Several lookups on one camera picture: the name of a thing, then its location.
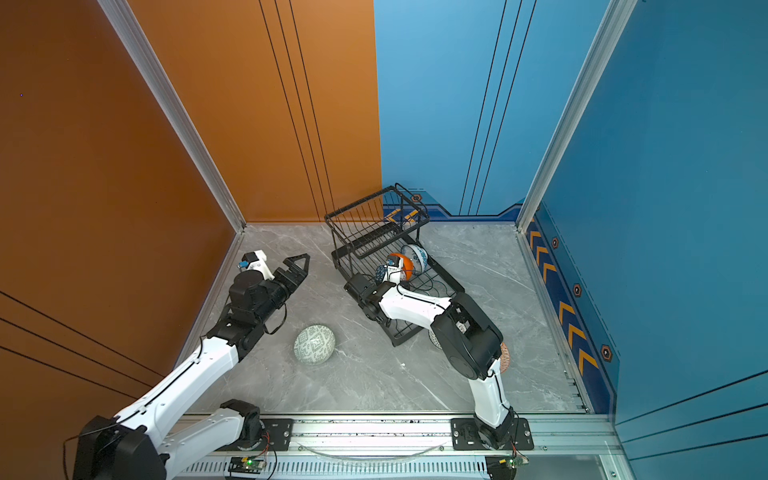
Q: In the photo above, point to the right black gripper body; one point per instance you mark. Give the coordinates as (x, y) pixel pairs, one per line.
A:
(379, 285)

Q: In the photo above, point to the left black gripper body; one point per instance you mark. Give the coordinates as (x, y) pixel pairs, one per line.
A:
(275, 294)

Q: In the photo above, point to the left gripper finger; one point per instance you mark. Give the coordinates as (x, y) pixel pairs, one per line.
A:
(298, 263)
(291, 276)

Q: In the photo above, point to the orange plastic bowl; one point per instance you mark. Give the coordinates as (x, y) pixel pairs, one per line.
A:
(399, 260)

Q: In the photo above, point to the blue floral white bowl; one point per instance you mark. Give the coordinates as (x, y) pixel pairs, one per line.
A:
(418, 257)

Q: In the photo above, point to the pale green patterned bowl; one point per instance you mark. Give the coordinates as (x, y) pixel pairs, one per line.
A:
(314, 345)

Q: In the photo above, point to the dark blue patterned bowl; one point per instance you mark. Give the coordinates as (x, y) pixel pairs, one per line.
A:
(382, 273)

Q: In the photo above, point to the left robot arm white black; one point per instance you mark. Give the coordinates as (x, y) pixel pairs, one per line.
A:
(138, 442)

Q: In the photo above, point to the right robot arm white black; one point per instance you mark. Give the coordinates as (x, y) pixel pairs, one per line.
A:
(470, 340)

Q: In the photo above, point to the white black lattice bowl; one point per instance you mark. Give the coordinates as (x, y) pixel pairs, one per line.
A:
(434, 340)

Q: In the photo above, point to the red white patterned bowl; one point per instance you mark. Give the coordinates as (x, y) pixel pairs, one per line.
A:
(505, 358)

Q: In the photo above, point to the green circuit board left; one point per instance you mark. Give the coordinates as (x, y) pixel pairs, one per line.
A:
(247, 466)

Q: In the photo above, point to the circuit board right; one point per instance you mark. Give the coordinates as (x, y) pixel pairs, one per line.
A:
(504, 467)

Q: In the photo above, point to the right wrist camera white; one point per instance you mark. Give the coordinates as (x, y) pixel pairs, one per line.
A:
(394, 274)

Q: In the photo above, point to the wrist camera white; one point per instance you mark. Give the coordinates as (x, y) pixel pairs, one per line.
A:
(394, 274)
(257, 261)

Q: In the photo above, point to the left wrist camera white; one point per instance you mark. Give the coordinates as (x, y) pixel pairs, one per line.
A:
(257, 261)

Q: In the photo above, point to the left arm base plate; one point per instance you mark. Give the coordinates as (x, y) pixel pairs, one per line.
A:
(275, 435)

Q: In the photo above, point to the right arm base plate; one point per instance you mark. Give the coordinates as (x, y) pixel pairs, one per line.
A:
(466, 436)

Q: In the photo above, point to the aluminium front rail frame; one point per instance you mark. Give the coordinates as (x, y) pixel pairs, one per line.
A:
(419, 446)

